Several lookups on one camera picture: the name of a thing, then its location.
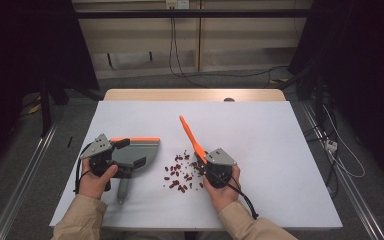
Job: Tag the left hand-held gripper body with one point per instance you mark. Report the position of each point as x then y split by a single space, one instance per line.
95 147

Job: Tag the aluminium floor rail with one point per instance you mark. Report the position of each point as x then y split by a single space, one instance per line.
353 193
23 180

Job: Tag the black horizontal bar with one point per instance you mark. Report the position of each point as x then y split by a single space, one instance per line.
213 13

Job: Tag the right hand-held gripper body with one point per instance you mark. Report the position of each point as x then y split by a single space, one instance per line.
220 158

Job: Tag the white wall socket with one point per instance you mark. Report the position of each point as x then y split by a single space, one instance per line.
177 3

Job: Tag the small black floor object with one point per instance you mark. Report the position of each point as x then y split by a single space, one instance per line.
70 141

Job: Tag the red and green beans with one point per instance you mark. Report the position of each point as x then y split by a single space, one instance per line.
176 170

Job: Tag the dark curtain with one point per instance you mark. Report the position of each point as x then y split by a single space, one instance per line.
363 50
20 50

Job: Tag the white table mat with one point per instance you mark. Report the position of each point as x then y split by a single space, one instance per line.
263 133

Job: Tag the person's left hand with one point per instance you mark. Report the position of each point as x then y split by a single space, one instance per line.
93 185

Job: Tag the grey dustpan with orange lip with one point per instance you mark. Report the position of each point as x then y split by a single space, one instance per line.
140 151

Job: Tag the black metal stand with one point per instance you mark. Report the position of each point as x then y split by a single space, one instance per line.
45 110
319 96

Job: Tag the light wooden table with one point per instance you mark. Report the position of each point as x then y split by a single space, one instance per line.
180 95

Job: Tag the person's right hand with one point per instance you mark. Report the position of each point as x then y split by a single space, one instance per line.
225 198

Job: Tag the orange brush with grey bristles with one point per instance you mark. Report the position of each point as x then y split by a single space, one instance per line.
190 135

